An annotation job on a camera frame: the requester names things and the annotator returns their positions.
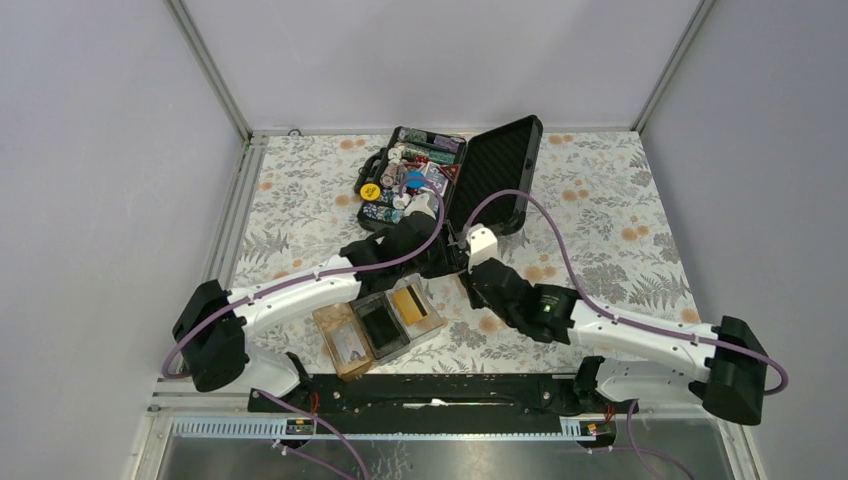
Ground gold magnetic stripe cards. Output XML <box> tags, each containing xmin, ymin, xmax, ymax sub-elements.
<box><xmin>390</xmin><ymin>285</ymin><xmax>428</xmax><ymax>326</ymax></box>

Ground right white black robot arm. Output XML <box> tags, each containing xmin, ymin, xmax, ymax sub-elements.
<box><xmin>459</xmin><ymin>259</ymin><xmax>768</xmax><ymax>426</ymax></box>

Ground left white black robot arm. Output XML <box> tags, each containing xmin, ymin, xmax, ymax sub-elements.
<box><xmin>172</xmin><ymin>213</ymin><xmax>467</xmax><ymax>411</ymax></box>

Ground clear transparent card holder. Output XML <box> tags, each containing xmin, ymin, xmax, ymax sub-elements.
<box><xmin>386</xmin><ymin>275</ymin><xmax>446</xmax><ymax>347</ymax></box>

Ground blue playing card deck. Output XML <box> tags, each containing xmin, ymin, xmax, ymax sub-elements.
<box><xmin>421</xmin><ymin>163</ymin><xmax>451</xmax><ymax>196</ymax></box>

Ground smoky black card holder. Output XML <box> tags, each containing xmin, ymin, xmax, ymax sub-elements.
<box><xmin>350</xmin><ymin>293</ymin><xmax>411</xmax><ymax>365</ymax></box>

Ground black VIP cards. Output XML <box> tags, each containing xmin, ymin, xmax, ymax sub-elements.
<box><xmin>362</xmin><ymin>307</ymin><xmax>402</xmax><ymax>357</ymax></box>

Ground silver magnetic stripe cards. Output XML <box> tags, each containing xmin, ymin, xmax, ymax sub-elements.
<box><xmin>331</xmin><ymin>324</ymin><xmax>367</xmax><ymax>365</ymax></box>

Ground amber transparent card holder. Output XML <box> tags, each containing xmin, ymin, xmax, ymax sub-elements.
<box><xmin>312</xmin><ymin>303</ymin><xmax>375</xmax><ymax>382</ymax></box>

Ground blue round poker chip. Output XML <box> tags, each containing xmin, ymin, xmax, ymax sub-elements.
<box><xmin>404</xmin><ymin>171</ymin><xmax>426</xmax><ymax>190</ymax></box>

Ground black poker chip case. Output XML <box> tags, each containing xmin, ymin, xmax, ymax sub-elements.
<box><xmin>354</xmin><ymin>115</ymin><xmax>543</xmax><ymax>235</ymax></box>

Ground yellow round poker chip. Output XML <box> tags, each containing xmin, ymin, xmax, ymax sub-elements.
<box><xmin>359</xmin><ymin>183</ymin><xmax>382</xmax><ymax>202</ymax></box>

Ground floral patterned table mat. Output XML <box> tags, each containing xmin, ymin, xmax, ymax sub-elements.
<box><xmin>231</xmin><ymin>132</ymin><xmax>699</xmax><ymax>374</ymax></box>

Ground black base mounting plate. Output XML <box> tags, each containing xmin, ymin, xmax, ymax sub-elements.
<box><xmin>283</xmin><ymin>373</ymin><xmax>629</xmax><ymax>435</ymax></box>

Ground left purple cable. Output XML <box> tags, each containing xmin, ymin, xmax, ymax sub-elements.
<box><xmin>162</xmin><ymin>175</ymin><xmax>446</xmax><ymax>380</ymax></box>

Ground purple cable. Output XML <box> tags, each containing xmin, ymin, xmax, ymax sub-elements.
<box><xmin>463</xmin><ymin>189</ymin><xmax>790</xmax><ymax>397</ymax></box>
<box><xmin>162</xmin><ymin>175</ymin><xmax>446</xmax><ymax>380</ymax></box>

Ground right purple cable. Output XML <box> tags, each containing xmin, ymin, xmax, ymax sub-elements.
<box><xmin>463</xmin><ymin>189</ymin><xmax>790</xmax><ymax>397</ymax></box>

